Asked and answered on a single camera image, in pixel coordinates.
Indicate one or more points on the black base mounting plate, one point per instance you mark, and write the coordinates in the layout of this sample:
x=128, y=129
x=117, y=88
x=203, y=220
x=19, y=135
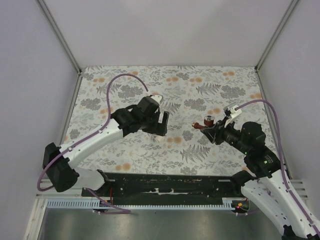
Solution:
x=168, y=190

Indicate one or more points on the white pipe elbow fitting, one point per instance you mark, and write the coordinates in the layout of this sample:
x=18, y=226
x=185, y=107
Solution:
x=158, y=138

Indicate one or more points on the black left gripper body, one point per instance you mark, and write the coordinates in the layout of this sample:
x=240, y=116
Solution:
x=151, y=124

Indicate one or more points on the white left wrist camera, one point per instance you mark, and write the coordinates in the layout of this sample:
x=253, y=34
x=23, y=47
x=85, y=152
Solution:
x=158, y=98

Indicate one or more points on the floral patterned table mat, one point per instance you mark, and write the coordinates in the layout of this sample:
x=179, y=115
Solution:
x=189, y=94

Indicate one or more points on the right aluminium frame post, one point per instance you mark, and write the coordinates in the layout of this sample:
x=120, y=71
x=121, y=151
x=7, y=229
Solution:
x=277, y=32

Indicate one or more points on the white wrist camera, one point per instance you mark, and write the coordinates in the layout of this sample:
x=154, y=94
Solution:
x=158, y=98
x=232, y=112

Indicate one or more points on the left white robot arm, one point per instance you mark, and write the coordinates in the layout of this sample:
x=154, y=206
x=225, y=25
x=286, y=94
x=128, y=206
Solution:
x=60, y=163

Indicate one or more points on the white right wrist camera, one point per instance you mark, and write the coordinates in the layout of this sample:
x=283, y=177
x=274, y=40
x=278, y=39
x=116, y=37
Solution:
x=232, y=112

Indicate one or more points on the left aluminium frame post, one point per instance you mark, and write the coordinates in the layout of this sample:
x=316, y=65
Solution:
x=59, y=35

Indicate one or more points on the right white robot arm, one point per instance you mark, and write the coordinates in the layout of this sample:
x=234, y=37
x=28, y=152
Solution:
x=265, y=184

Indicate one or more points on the aluminium frame post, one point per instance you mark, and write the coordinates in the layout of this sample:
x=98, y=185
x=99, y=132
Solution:
x=59, y=35
x=277, y=32

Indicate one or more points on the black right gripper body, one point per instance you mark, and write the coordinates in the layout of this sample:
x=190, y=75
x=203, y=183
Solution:
x=231, y=135

